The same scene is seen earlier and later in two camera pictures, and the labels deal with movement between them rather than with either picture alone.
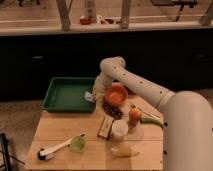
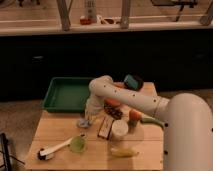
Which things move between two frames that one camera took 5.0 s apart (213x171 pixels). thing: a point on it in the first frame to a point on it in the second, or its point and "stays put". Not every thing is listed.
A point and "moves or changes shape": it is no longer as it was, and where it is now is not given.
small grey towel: [89, 96] moves or changes shape
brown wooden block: [105, 129] stays put
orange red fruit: [135, 114] stays put
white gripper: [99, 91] to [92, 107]
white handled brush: [47, 153] stays put
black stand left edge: [5, 146] stays put
